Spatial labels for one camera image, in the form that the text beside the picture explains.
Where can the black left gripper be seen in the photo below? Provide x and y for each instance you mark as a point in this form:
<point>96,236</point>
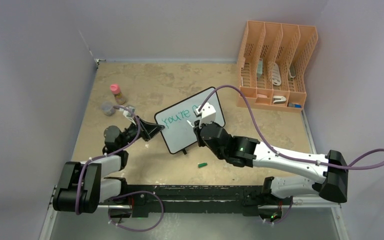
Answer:
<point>148,130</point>

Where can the white whiteboard black frame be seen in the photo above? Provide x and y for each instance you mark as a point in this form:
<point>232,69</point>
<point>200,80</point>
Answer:
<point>178,134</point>

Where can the green marker cap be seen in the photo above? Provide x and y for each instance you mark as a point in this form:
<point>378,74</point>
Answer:
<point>200,165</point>

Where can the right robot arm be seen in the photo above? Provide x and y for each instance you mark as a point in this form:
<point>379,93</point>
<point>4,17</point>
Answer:
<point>322,175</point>

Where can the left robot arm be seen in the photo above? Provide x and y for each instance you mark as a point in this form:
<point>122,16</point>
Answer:
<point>83,185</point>

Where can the pink lid crayon bottle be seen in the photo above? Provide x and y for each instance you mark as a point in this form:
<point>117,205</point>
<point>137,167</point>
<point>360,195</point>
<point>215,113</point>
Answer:
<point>117,93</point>

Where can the clear plastic clip jar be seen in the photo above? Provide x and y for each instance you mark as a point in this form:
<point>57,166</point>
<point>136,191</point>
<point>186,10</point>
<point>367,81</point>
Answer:
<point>108,108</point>

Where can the white stapler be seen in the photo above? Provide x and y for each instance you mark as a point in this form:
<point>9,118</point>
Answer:
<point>278,99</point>

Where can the white perforated object in organizer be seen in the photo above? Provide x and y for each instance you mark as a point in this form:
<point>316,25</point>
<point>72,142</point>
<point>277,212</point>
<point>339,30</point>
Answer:
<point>276,76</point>

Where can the peach plastic file organizer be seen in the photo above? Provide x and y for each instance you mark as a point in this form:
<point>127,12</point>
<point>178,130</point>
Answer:
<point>271,65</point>

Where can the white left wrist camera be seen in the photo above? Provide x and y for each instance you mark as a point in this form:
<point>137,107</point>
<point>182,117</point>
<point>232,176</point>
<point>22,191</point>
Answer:
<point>128,113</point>

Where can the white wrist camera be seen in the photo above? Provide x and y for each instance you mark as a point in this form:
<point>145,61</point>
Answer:
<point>128,113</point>
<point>206,113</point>

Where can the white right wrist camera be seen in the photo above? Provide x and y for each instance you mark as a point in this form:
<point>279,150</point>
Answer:
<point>206,113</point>

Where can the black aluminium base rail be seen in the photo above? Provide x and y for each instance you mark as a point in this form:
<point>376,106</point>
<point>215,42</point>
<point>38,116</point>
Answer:
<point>140,200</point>

